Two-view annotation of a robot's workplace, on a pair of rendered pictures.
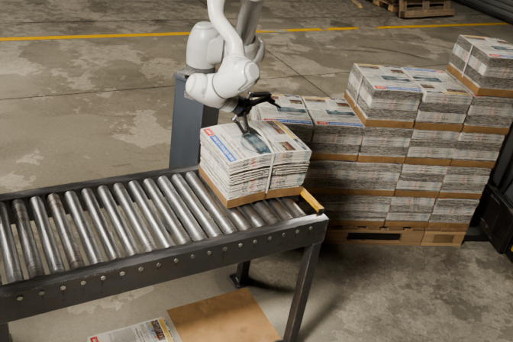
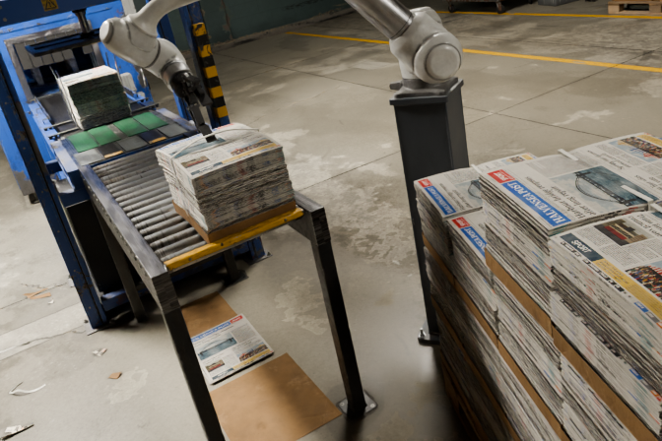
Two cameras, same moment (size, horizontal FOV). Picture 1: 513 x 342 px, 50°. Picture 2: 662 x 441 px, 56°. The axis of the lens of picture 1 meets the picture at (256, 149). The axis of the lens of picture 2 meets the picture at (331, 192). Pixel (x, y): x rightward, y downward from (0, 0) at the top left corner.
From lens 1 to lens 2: 3.19 m
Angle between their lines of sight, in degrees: 85
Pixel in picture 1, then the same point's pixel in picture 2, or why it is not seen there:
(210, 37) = not seen: hidden behind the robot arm
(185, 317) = (277, 369)
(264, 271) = (385, 428)
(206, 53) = not seen: hidden behind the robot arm
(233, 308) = (298, 408)
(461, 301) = not seen: outside the picture
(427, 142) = (593, 422)
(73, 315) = (272, 299)
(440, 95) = (579, 262)
